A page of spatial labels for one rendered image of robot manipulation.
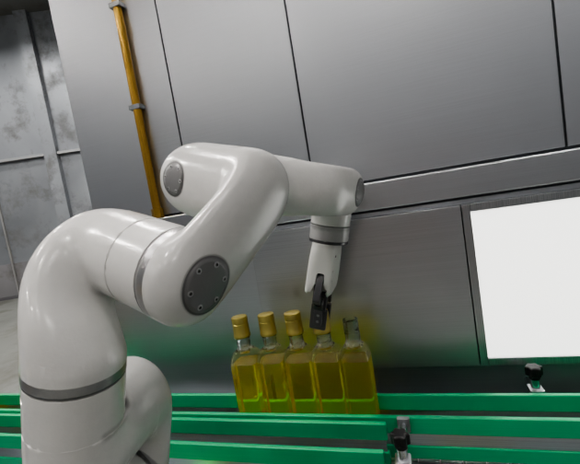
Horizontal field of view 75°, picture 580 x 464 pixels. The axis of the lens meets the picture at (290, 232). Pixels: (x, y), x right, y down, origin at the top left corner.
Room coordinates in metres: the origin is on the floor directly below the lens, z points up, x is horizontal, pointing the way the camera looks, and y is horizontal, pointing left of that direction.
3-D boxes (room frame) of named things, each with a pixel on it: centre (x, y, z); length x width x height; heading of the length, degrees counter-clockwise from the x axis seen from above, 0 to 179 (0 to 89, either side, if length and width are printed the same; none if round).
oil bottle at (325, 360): (0.73, -0.03, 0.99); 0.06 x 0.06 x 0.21; 73
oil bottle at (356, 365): (0.71, -0.09, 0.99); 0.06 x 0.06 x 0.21; 73
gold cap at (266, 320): (0.76, 0.08, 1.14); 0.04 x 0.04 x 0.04
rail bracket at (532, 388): (0.69, -0.41, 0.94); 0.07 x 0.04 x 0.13; 162
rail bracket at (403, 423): (0.57, -0.12, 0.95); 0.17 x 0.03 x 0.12; 162
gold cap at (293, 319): (0.74, 0.02, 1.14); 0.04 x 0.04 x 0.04
